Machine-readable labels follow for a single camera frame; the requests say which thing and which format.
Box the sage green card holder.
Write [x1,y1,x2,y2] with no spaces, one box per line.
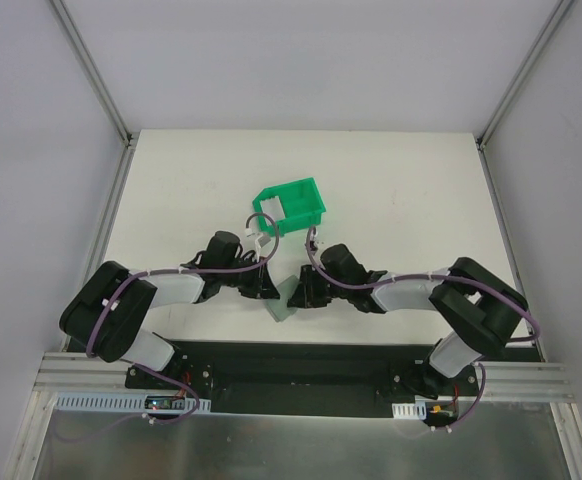
[264,275,299,323]

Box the green plastic bin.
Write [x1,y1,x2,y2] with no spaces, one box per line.
[252,177,326,236]

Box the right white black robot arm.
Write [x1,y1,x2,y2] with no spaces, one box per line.
[287,244,528,395]

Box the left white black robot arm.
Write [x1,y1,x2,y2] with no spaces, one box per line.
[59,231,280,389]

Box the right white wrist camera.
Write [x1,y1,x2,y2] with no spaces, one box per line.
[306,235,322,255]

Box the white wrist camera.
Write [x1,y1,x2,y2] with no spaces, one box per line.
[306,235,322,255]
[244,227,270,256]

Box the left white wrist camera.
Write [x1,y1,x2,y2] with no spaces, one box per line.
[244,227,270,256]

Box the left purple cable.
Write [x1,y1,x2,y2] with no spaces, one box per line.
[85,212,282,359]

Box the purple cable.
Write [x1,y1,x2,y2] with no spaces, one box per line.
[304,227,543,346]
[85,212,282,359]

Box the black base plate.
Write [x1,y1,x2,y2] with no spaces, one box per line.
[123,339,482,419]

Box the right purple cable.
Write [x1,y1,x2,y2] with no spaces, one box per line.
[304,227,543,346]

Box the left aluminium frame post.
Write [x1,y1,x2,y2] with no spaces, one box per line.
[45,0,140,149]

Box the aluminium frame post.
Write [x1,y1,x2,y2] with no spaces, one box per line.
[45,0,140,149]
[474,0,580,151]

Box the right white cable duct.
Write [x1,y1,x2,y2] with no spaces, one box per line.
[391,401,427,421]

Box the white cable duct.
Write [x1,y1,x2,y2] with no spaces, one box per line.
[55,392,212,415]
[391,401,427,421]

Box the left white cable duct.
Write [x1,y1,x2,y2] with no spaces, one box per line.
[55,392,212,415]

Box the aluminium front rail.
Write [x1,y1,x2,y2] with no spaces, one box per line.
[33,349,132,391]

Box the right aluminium frame post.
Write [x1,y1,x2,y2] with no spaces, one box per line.
[474,0,580,151]

